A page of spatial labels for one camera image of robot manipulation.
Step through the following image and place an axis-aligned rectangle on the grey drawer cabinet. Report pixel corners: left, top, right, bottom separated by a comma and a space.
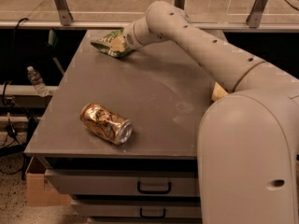
25, 31, 215, 224

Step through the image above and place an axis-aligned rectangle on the upper grey drawer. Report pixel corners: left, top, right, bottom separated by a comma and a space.
45, 169, 199, 197

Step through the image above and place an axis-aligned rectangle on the black cable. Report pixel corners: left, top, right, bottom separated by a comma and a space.
0, 17, 30, 109

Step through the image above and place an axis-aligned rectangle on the left metal railing bracket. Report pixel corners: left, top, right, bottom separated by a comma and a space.
54, 0, 73, 26

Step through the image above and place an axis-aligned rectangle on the right metal railing bracket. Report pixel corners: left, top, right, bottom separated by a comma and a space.
246, 0, 268, 28

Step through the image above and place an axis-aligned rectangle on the gold soda can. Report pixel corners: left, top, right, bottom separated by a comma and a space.
80, 104, 133, 145

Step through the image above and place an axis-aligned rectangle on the clear plastic water bottle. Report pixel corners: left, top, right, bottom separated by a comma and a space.
27, 66, 49, 97

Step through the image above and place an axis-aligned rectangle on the lower grey drawer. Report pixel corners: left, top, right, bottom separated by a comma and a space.
71, 200, 202, 218

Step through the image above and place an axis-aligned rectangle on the grey drawer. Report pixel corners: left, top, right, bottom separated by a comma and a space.
71, 200, 202, 218
45, 169, 199, 197

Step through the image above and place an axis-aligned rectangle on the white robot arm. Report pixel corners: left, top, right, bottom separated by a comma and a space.
111, 1, 299, 224

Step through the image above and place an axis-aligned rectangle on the cardboard box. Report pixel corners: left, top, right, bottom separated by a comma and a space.
25, 158, 71, 207

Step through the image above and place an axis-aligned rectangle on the yellow sponge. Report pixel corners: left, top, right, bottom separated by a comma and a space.
211, 83, 228, 102

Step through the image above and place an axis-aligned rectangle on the green jalapeno chip bag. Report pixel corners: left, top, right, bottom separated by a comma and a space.
91, 29, 132, 59

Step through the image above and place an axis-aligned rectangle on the green handled tool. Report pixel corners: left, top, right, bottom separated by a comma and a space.
46, 29, 64, 75

